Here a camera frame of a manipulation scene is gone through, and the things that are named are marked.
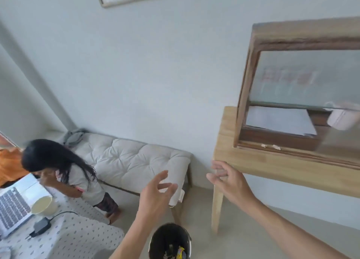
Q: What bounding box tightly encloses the person's left hand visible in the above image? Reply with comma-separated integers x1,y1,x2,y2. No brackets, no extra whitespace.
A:
139,170,179,220

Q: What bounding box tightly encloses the person's right hand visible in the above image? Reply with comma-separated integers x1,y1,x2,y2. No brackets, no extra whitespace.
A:
206,160,258,209

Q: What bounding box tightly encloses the person's right forearm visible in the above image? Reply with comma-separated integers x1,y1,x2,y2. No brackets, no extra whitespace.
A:
247,198,352,259

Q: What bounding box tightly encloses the person's left forearm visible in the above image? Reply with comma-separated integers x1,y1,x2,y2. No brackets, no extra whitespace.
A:
109,212,159,259

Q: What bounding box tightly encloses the white tufted bench cushion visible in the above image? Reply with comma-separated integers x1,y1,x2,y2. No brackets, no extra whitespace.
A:
74,132,193,206

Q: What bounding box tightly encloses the black round bin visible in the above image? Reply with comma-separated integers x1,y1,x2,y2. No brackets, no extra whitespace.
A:
148,223,193,259

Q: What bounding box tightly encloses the light wooden table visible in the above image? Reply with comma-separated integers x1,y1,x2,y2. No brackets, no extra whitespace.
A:
211,106,360,234

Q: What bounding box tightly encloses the white paper sheet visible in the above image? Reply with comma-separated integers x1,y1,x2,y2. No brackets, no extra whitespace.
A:
245,106,318,137

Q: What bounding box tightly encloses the grey cloth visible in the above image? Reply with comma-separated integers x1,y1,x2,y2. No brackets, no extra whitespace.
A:
63,129,88,148

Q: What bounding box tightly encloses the white dotted tablecloth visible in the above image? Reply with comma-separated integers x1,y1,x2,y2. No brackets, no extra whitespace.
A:
0,183,125,259

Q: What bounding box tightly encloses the cream bowl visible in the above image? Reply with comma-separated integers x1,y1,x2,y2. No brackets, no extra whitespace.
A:
31,196,59,216

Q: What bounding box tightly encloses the black power adapter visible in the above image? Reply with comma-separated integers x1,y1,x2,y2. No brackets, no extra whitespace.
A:
26,217,52,241

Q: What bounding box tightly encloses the wooden glass display cabinet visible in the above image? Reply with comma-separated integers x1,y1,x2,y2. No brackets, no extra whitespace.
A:
233,16,360,171

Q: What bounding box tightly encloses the white cup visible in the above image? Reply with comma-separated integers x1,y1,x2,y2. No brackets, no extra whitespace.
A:
326,101,360,131

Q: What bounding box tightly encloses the silver laptop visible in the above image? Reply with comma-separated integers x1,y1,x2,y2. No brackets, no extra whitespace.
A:
0,173,53,239

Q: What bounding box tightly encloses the wooden bench frame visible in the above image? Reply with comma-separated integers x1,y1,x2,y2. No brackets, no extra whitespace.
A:
97,163,194,226

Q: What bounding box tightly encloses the black adapter cable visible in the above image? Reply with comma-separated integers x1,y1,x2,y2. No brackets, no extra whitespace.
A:
48,211,78,220

